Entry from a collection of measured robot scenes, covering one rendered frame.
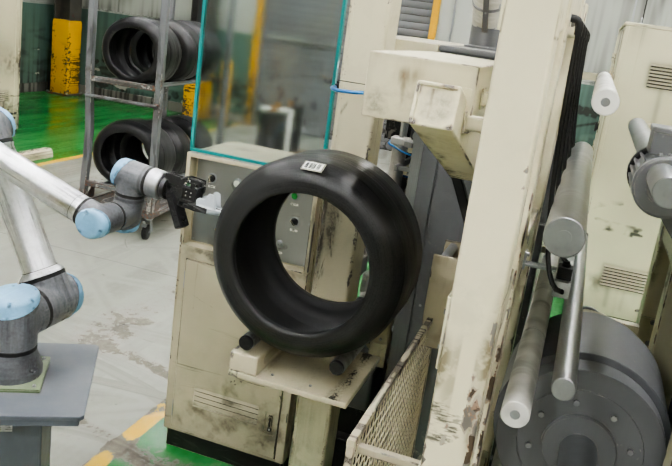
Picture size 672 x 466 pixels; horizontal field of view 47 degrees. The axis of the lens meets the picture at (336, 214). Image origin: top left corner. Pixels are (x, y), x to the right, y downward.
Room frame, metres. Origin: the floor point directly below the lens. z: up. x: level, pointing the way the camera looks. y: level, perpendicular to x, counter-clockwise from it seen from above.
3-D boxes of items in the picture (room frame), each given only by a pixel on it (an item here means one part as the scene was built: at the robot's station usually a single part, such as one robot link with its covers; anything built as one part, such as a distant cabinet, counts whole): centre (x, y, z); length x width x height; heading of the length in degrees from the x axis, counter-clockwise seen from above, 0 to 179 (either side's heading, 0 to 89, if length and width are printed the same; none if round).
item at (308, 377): (2.18, 0.02, 0.80); 0.37 x 0.36 x 0.02; 73
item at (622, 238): (5.86, -2.24, 1.05); 1.61 x 0.73 x 2.10; 163
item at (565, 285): (2.18, -0.64, 1.30); 0.83 x 0.13 x 0.08; 163
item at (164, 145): (6.24, 1.54, 0.96); 1.36 x 0.71 x 1.92; 163
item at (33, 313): (2.22, 0.95, 0.80); 0.17 x 0.15 x 0.18; 162
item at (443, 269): (2.28, -0.41, 1.05); 0.20 x 0.15 x 0.30; 163
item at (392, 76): (1.97, -0.22, 1.71); 0.61 x 0.25 x 0.15; 163
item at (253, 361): (2.22, 0.16, 0.83); 0.36 x 0.09 x 0.06; 163
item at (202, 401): (3.00, 0.28, 0.63); 0.56 x 0.41 x 1.27; 73
